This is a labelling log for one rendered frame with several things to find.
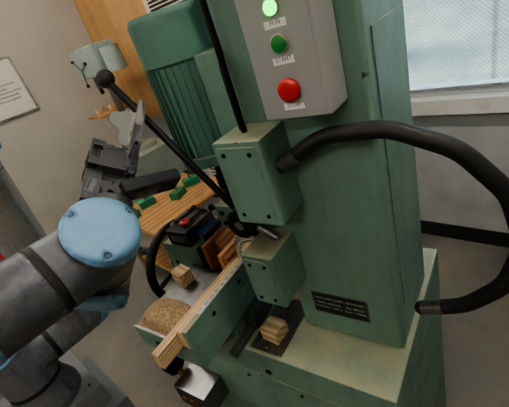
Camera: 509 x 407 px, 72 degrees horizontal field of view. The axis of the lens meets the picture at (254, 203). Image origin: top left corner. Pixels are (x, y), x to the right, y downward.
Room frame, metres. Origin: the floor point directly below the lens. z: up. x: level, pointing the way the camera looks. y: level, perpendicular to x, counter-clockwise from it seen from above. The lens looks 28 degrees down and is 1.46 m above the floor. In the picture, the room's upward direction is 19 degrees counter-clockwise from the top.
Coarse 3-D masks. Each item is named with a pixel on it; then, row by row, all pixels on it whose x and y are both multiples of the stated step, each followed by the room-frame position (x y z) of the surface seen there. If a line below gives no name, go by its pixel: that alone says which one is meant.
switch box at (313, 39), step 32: (256, 0) 0.47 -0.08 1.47; (288, 0) 0.44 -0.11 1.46; (320, 0) 0.44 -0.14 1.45; (256, 32) 0.48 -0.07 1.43; (288, 32) 0.45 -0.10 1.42; (320, 32) 0.43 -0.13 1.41; (256, 64) 0.48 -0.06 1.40; (288, 64) 0.45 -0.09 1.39; (320, 64) 0.43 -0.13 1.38; (320, 96) 0.43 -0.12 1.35
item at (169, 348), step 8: (224, 272) 0.70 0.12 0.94; (216, 280) 0.68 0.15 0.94; (208, 288) 0.66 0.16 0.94; (200, 296) 0.64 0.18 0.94; (176, 328) 0.57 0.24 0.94; (168, 336) 0.55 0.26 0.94; (176, 336) 0.55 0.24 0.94; (160, 344) 0.54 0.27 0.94; (168, 344) 0.53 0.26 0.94; (176, 344) 0.54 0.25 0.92; (160, 352) 0.52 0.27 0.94; (168, 352) 0.53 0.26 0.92; (176, 352) 0.54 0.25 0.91; (160, 360) 0.51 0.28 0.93; (168, 360) 0.52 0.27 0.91
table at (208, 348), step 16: (192, 272) 0.80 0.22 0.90; (208, 272) 0.77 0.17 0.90; (176, 288) 0.75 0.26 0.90; (192, 288) 0.73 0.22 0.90; (192, 304) 0.67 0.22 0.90; (240, 304) 0.65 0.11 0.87; (224, 320) 0.60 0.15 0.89; (144, 336) 0.65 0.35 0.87; (160, 336) 0.60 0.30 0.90; (208, 336) 0.56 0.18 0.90; (224, 336) 0.59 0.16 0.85; (192, 352) 0.54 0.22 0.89; (208, 352) 0.55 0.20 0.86
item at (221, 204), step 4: (216, 204) 0.81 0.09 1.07; (220, 204) 0.80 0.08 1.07; (224, 204) 0.79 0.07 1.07; (216, 208) 0.80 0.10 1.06; (220, 208) 0.79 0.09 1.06; (224, 208) 0.78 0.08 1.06; (228, 208) 0.77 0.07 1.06; (220, 212) 0.79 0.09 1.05; (224, 212) 0.79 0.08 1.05; (228, 212) 0.78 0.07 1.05; (220, 216) 0.80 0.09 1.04; (224, 216) 0.79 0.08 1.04; (224, 220) 0.79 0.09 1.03; (224, 224) 0.80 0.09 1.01; (228, 228) 0.79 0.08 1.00
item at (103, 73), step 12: (108, 72) 0.74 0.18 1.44; (108, 84) 0.73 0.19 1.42; (120, 96) 0.72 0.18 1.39; (132, 108) 0.71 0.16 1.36; (156, 132) 0.69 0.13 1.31; (168, 144) 0.67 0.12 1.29; (180, 156) 0.66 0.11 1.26; (192, 168) 0.65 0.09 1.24; (204, 180) 0.63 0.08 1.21; (216, 192) 0.62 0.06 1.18; (228, 204) 0.61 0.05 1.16; (228, 216) 0.60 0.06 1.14; (240, 228) 0.58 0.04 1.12; (252, 228) 0.56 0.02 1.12; (264, 228) 0.57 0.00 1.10; (276, 240) 0.55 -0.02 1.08
